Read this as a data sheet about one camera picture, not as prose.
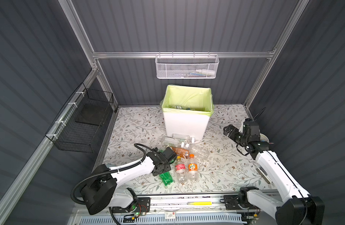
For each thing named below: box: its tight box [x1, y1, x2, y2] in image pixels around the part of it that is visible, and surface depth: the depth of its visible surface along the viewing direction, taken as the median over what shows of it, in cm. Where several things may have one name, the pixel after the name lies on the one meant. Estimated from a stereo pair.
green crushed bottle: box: [158, 171, 174, 187], surface depth 82 cm
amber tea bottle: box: [171, 146, 190, 159], surface depth 90 cm
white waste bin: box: [163, 111, 211, 141], surface depth 85 cm
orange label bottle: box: [187, 153, 199, 181], surface depth 84 cm
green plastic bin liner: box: [159, 84, 215, 117], surface depth 92 cm
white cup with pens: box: [259, 132, 270, 143], surface depth 91 cm
